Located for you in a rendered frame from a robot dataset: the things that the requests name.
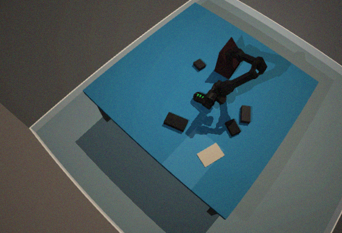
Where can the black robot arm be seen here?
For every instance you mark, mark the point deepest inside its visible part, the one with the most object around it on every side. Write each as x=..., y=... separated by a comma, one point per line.
x=228, y=86

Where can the beige flat rectangular block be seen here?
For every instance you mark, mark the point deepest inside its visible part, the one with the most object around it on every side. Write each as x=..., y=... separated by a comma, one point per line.
x=210, y=154

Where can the dark grey switch panel with green rocker switches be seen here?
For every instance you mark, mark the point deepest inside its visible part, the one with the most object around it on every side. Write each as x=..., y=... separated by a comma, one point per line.
x=199, y=97

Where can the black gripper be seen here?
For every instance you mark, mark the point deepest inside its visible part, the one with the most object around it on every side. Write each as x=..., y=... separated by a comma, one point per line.
x=207, y=105

